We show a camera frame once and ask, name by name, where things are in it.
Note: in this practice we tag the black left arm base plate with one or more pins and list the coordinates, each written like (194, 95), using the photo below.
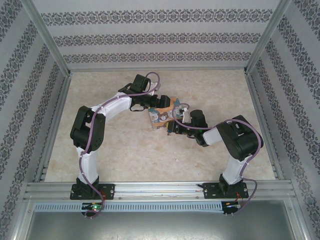
(107, 191)

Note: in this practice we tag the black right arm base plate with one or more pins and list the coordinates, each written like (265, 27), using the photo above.
(210, 191)

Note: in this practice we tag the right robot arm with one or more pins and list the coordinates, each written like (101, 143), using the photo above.
(240, 140)

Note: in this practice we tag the aluminium mounting rail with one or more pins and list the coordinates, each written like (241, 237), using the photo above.
(157, 191)

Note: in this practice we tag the aluminium side rail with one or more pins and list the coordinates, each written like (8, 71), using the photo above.
(53, 125)
(263, 125)

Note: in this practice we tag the small circuit board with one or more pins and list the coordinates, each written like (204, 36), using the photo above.
(92, 206)
(231, 207)

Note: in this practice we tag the colourful printed pouch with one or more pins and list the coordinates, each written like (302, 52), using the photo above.
(162, 115)

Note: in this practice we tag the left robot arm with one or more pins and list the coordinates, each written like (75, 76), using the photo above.
(87, 130)

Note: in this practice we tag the aluminium corner post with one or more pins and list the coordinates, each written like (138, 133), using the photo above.
(268, 35)
(47, 35)

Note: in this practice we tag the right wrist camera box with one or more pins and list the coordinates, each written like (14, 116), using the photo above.
(185, 116)

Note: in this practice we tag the grey metal shelf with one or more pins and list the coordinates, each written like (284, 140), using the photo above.
(160, 227)

